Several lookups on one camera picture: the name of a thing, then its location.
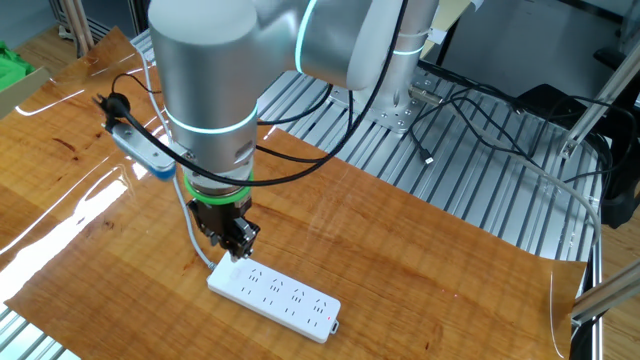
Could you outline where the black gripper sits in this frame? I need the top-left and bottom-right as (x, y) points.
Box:
(185, 197), (262, 264)

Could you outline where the white power strip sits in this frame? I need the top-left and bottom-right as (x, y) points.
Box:
(206, 251), (342, 345)

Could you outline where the black power adapter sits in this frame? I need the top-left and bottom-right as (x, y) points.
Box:
(514, 83), (576, 119)

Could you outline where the wood grain table mat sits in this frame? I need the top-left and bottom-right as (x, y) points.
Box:
(0, 25), (587, 360)

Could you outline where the cardboard box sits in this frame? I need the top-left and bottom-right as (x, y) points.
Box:
(0, 66), (52, 120)

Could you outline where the green cloth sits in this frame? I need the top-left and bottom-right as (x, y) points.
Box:
(0, 39), (36, 94)

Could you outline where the grey power strip cable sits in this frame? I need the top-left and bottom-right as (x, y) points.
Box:
(137, 47), (219, 271)

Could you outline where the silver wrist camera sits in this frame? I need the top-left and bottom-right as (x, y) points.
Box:
(102, 119), (177, 182)

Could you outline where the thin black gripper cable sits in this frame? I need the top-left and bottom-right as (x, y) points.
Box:
(254, 84), (351, 165)

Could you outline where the thick black camera cable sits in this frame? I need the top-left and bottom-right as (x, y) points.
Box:
(92, 0), (409, 187)

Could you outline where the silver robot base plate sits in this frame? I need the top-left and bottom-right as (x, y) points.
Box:
(327, 74), (446, 135)

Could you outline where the black USB cable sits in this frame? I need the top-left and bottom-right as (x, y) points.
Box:
(405, 87), (521, 166)

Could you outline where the aluminium frame post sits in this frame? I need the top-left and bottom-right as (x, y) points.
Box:
(58, 0), (96, 57)
(569, 259), (640, 326)
(558, 39), (640, 160)

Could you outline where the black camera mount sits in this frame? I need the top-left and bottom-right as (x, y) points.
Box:
(599, 89), (640, 230)

